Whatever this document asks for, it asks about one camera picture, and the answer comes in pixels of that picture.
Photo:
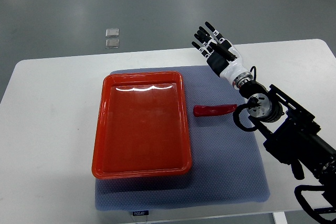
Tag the upper floor plate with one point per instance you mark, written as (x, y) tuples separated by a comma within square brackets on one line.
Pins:
[(112, 32)]

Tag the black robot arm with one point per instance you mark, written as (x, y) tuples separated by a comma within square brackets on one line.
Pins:
[(291, 137)]

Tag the red pepper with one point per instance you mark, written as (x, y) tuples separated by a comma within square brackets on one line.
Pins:
[(217, 110)]

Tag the black label tag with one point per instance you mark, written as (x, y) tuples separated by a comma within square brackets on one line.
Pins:
[(140, 213)]

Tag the floor plate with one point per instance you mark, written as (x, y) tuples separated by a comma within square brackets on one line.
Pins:
[(112, 32), (112, 43)]

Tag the lower floor plate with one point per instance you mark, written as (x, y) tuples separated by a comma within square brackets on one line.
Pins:
[(112, 43)]

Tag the white table leg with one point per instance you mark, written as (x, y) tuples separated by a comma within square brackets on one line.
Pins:
[(279, 218)]

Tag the red plastic tray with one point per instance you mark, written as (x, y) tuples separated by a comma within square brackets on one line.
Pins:
[(142, 128)]

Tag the blue-grey mesh mat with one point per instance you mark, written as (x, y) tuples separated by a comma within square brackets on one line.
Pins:
[(227, 166)]

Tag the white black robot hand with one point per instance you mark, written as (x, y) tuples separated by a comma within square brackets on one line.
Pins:
[(221, 55)]

